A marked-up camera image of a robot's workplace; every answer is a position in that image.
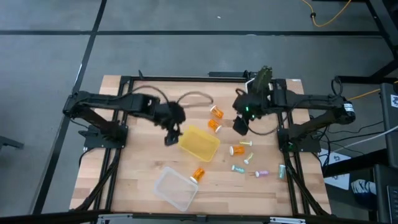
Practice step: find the black diagonal desk beam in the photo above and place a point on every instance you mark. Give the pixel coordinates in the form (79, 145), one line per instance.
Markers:
(357, 161)

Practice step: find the clear plastic bin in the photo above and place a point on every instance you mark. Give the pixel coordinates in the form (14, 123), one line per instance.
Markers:
(174, 189)

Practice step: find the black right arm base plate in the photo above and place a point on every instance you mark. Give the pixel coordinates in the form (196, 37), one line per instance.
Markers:
(308, 144)

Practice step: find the orange pill bottle white cap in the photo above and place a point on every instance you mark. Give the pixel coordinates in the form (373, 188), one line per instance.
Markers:
(214, 125)
(197, 175)
(237, 150)
(216, 111)

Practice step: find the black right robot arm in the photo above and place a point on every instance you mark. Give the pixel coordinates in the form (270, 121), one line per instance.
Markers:
(311, 101)

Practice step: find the pale green glitter vial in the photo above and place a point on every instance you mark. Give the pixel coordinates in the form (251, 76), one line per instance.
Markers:
(282, 171)

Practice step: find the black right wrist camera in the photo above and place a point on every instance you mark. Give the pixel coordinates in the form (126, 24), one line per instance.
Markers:
(241, 126)

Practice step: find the black front rail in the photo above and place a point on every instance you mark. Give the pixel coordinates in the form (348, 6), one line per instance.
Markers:
(62, 216)

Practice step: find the white printed paper sheet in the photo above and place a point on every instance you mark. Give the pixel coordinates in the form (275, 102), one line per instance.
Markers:
(334, 157)
(337, 181)

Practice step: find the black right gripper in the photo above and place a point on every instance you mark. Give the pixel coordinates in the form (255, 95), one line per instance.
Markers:
(248, 105)

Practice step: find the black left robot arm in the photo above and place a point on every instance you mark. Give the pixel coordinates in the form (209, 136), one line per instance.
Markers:
(124, 102)

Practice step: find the black flat bar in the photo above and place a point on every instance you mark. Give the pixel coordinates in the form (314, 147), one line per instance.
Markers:
(227, 74)

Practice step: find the yellow plastic bin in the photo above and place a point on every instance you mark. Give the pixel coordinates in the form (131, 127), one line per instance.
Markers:
(199, 143)

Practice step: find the green cactus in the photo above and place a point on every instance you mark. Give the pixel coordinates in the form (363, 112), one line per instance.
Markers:
(262, 77)

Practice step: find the grey chair foot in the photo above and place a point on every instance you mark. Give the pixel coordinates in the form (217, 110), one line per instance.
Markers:
(9, 143)

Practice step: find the black equipment case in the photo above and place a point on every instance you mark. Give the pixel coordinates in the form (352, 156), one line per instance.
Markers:
(385, 193)

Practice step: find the blue white patterned item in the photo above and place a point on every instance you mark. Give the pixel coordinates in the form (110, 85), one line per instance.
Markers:
(363, 189)

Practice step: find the black desk leg frame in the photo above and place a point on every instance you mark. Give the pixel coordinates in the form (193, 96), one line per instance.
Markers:
(384, 26)

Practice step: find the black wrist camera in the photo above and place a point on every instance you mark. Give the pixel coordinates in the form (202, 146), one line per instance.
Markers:
(241, 126)
(172, 138)

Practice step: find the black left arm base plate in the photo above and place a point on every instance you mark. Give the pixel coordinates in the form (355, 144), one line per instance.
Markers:
(93, 140)

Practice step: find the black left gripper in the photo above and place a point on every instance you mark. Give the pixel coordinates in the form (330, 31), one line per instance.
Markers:
(169, 116)

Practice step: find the black aluminium table frame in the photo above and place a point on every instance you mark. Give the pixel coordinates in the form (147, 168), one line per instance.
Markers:
(186, 78)

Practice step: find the black computer case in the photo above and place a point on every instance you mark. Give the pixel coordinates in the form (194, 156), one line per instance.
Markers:
(390, 130)

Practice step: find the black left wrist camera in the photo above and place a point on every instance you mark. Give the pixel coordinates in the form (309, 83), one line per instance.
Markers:
(172, 138)

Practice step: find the teal glitter vial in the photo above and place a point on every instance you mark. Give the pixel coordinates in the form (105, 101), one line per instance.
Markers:
(237, 169)

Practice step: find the pink glitter vial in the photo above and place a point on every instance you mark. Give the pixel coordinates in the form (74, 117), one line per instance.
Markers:
(262, 173)

